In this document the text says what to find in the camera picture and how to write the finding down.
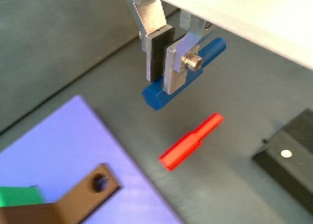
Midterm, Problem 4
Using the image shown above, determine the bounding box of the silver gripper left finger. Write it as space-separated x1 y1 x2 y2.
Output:
126 0 175 82

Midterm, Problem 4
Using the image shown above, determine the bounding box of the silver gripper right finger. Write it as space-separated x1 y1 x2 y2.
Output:
163 11 213 95

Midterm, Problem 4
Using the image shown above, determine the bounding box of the blue peg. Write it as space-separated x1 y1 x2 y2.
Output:
142 37 226 111

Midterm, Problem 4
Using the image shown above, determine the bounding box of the black angled fixture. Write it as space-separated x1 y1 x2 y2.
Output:
253 109 313 215

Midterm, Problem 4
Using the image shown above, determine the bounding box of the red peg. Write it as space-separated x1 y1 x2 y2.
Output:
159 113 223 171

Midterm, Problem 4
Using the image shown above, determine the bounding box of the purple base block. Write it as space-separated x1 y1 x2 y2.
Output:
0 96 183 224

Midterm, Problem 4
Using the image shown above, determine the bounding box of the green U-shaped block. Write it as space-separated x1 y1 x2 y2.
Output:
0 187 44 207

